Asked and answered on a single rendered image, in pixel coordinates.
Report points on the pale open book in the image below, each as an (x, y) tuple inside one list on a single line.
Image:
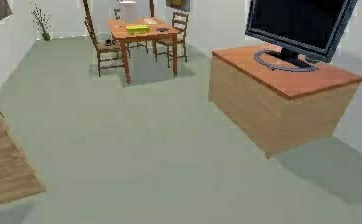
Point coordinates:
[(150, 21)]

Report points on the small black flat object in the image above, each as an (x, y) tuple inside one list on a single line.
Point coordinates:
[(162, 29)]

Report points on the wooden television cabinet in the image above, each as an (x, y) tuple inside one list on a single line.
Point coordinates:
[(275, 100)]

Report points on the dark framed wall picture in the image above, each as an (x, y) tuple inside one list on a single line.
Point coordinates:
[(1, 7)]

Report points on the black television set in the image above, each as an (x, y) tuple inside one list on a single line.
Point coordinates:
[(299, 25)]

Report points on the yellow green box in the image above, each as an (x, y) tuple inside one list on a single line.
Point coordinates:
[(137, 29)]

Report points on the orange wooden dining table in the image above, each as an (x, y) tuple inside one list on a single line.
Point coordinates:
[(139, 35)]

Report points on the gold framed wall picture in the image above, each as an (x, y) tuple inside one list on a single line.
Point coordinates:
[(178, 4)]

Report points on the light wooden cabinet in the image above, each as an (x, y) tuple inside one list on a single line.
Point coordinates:
[(9, 160)]

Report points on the small dark statue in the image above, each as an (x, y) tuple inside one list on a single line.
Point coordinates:
[(109, 40)]

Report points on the white bin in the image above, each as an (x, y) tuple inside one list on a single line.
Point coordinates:
[(127, 10)]

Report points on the house plant in green pot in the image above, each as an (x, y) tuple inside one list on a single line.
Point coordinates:
[(42, 25)]

